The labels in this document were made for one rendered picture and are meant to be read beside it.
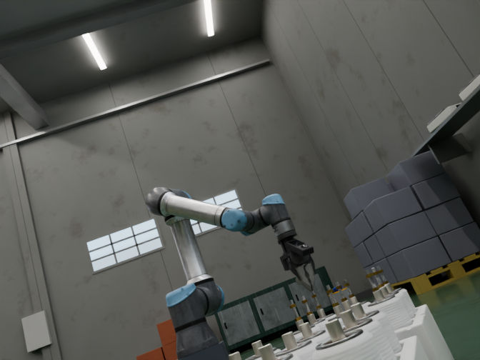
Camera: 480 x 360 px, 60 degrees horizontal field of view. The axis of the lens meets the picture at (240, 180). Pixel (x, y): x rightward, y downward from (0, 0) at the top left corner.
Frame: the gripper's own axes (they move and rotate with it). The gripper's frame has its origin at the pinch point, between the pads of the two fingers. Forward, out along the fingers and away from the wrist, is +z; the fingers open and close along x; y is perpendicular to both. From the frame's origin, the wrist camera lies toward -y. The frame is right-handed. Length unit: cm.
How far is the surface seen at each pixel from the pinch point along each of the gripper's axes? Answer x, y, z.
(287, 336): 39, -54, 8
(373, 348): 36, -74, 13
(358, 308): 22, -54, 9
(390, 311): 2.5, -37.1, 13.4
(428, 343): 1.0, -43.1, 22.3
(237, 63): -378, 589, -549
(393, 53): -319, 171, -218
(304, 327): 31, -46, 8
